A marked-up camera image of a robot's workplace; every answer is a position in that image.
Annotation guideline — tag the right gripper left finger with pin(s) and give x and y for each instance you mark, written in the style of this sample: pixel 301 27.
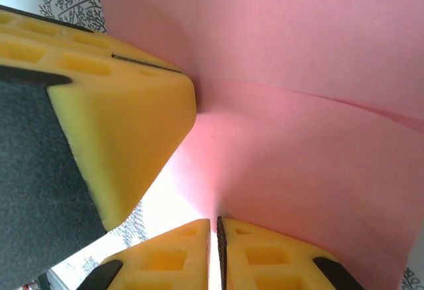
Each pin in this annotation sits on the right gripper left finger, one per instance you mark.
pixel 165 263

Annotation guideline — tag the pink cloth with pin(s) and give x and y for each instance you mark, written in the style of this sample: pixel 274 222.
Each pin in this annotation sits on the pink cloth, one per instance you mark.
pixel 298 71

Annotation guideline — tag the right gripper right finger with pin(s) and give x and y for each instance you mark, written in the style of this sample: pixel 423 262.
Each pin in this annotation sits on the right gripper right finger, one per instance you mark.
pixel 265 263

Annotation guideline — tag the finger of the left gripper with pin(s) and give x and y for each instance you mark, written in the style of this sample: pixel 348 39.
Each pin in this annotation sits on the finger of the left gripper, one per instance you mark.
pixel 132 131
pixel 83 40

